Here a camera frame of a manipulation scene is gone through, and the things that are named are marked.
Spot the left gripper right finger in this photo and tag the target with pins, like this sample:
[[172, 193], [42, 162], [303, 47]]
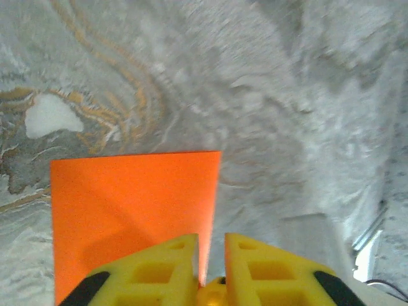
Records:
[[271, 280]]

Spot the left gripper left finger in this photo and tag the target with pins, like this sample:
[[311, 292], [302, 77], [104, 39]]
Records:
[[143, 280]]

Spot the orange cloth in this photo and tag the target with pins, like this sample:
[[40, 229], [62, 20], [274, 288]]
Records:
[[127, 197]]

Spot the aluminium table side rail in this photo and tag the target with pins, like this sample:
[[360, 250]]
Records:
[[369, 228]]

